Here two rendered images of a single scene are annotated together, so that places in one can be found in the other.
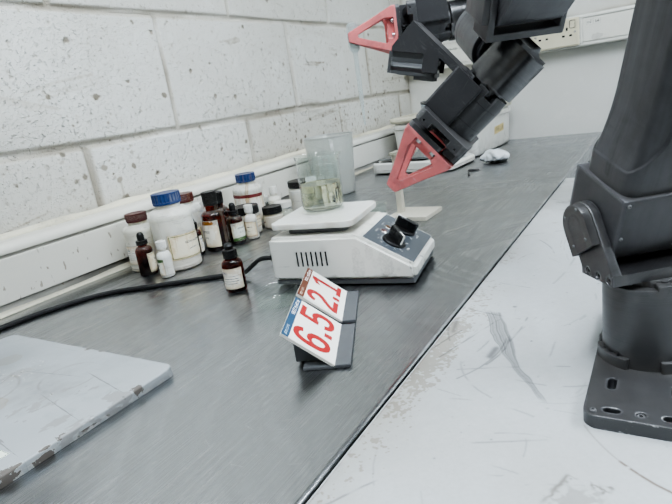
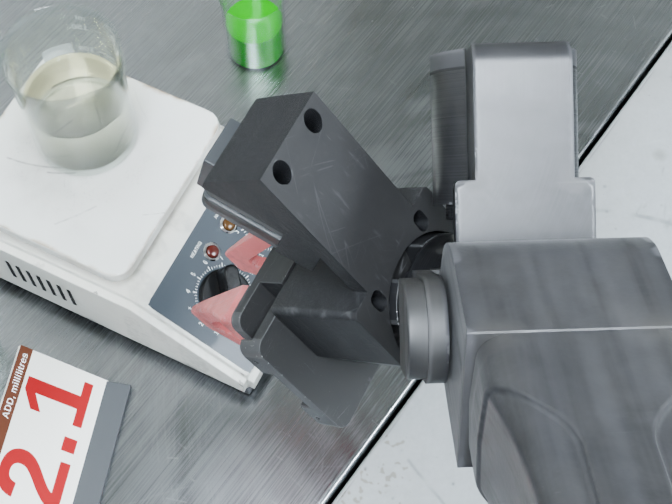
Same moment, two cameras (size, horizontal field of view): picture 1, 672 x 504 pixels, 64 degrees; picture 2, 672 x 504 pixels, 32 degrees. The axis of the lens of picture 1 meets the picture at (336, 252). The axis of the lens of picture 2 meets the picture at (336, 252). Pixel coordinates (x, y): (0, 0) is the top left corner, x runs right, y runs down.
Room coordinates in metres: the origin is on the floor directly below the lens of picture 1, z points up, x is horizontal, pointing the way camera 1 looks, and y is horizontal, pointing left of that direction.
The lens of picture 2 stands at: (0.40, -0.15, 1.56)
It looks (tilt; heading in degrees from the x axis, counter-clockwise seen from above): 63 degrees down; 3
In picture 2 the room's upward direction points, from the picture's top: 1 degrees clockwise
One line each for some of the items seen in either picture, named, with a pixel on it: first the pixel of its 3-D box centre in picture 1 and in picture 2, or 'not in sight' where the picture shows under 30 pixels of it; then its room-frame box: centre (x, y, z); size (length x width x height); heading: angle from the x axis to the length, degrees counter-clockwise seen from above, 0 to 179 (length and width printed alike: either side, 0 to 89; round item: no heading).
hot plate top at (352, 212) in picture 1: (325, 214); (86, 160); (0.74, 0.01, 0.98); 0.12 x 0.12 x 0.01; 67
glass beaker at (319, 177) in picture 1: (322, 183); (79, 98); (0.76, 0.00, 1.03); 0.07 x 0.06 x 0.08; 68
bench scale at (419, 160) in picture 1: (423, 160); not in sight; (1.61, -0.30, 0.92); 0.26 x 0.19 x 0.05; 52
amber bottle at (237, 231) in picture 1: (235, 222); not in sight; (1.01, 0.18, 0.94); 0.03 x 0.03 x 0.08
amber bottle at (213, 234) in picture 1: (213, 220); not in sight; (0.98, 0.21, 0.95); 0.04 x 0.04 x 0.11
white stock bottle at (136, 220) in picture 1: (141, 240); not in sight; (0.92, 0.33, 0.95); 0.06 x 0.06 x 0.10
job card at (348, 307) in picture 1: (329, 293); (54, 438); (0.59, 0.01, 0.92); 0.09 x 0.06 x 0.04; 173
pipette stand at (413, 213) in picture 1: (411, 182); not in sight; (1.01, -0.16, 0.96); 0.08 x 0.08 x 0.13; 56
